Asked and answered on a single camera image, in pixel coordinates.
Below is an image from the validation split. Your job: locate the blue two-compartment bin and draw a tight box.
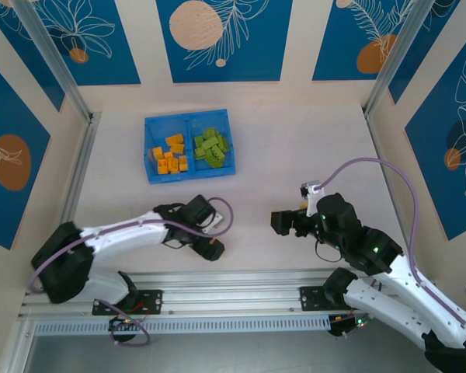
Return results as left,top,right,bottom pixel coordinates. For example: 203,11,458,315
144,109,237,185

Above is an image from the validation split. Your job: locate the black electronics module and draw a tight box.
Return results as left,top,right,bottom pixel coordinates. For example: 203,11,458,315
108,315,135,331
328,314,374,339

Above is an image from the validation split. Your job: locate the blue panel with white flower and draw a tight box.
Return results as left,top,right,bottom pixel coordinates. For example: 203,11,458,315
25,0,141,86
405,37,466,241

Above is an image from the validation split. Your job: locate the blue panel with beige circle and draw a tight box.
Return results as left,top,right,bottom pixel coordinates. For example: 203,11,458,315
156,0,294,84

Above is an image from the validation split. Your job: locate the blue panel with orange circle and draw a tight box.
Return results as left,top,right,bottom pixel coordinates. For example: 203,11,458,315
312,0,416,82

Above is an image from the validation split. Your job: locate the thin black cable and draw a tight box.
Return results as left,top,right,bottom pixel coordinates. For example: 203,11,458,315
161,236,191,252
313,232,345,263

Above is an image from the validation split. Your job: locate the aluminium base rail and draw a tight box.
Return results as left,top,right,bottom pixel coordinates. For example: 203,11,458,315
18,269,374,319

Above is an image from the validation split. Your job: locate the aluminium side rail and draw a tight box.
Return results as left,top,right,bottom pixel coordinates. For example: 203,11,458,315
57,111,103,234
363,110,416,249

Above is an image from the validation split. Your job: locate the grey slotted cable duct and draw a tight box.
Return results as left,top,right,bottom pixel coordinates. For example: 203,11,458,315
33,315,332,336

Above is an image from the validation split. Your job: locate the aluminium frame post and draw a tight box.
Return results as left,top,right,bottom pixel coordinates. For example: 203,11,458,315
363,0,436,116
9,0,92,121

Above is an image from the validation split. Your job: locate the blue wall panel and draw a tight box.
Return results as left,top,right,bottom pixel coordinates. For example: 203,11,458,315
0,7,66,113
388,0,466,105

